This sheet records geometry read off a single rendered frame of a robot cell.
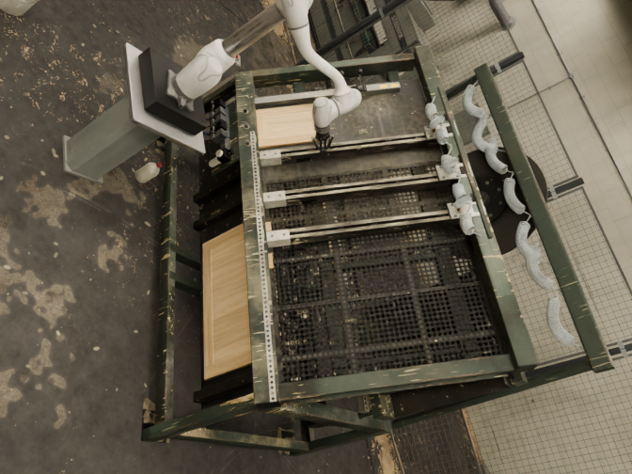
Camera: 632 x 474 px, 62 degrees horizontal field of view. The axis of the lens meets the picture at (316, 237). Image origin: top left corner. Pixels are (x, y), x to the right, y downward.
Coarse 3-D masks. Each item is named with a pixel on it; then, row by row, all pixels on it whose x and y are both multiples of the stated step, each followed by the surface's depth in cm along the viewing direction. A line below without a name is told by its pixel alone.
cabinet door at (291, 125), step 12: (276, 108) 341; (288, 108) 341; (300, 108) 340; (264, 120) 336; (276, 120) 336; (288, 120) 336; (300, 120) 335; (312, 120) 335; (264, 132) 331; (276, 132) 331; (288, 132) 331; (300, 132) 330; (312, 132) 330; (264, 144) 326; (276, 144) 326; (288, 144) 326
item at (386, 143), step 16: (432, 128) 310; (336, 144) 317; (352, 144) 317; (368, 144) 316; (384, 144) 316; (400, 144) 317; (416, 144) 319; (432, 144) 320; (272, 160) 315; (288, 160) 317; (304, 160) 319
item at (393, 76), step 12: (396, 72) 362; (300, 84) 359; (420, 192) 310; (444, 252) 287; (348, 264) 289; (396, 264) 291; (324, 276) 284; (324, 300) 277; (324, 312) 274; (336, 312) 273; (456, 312) 271; (468, 324) 267; (336, 348) 263; (360, 360) 262; (396, 360) 261; (408, 360) 263; (348, 372) 257
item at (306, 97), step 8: (368, 88) 344; (376, 88) 344; (384, 88) 344; (392, 88) 345; (400, 88) 345; (272, 96) 344; (280, 96) 344; (288, 96) 343; (296, 96) 343; (304, 96) 343; (312, 96) 343; (320, 96) 343; (328, 96) 343; (256, 104) 342; (264, 104) 343; (272, 104) 344; (280, 104) 345
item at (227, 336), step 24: (216, 240) 339; (240, 240) 327; (216, 264) 331; (240, 264) 319; (216, 288) 323; (240, 288) 311; (216, 312) 315; (240, 312) 304; (216, 336) 308; (240, 336) 297; (216, 360) 301; (240, 360) 290
